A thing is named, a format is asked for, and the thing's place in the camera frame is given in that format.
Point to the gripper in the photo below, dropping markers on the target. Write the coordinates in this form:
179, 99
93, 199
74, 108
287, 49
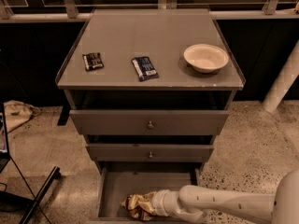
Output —
161, 202

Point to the brown chip bag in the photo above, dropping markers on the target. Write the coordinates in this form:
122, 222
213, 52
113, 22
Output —
139, 206

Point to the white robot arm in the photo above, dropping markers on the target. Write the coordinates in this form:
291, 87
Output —
190, 202

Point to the grey bottom drawer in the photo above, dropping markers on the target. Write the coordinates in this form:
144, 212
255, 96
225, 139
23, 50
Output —
119, 180

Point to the grey drawer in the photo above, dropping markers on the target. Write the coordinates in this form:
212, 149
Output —
149, 122
119, 180
149, 152

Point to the grey middle drawer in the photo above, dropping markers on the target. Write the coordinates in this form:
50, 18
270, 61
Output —
149, 152

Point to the grey top drawer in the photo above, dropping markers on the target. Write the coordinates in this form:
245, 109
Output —
149, 122

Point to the grey drawer cabinet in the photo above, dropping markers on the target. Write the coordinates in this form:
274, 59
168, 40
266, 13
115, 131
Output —
162, 35

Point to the beige cloth bag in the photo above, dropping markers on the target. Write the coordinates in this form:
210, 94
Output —
17, 113

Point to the blue snack packet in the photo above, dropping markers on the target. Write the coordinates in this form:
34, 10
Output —
144, 68

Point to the white bowl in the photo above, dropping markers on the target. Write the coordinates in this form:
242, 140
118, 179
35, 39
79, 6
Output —
206, 58

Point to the black snack packet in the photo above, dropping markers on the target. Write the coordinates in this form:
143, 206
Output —
92, 61

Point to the metal window railing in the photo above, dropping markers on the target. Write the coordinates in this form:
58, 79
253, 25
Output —
40, 10

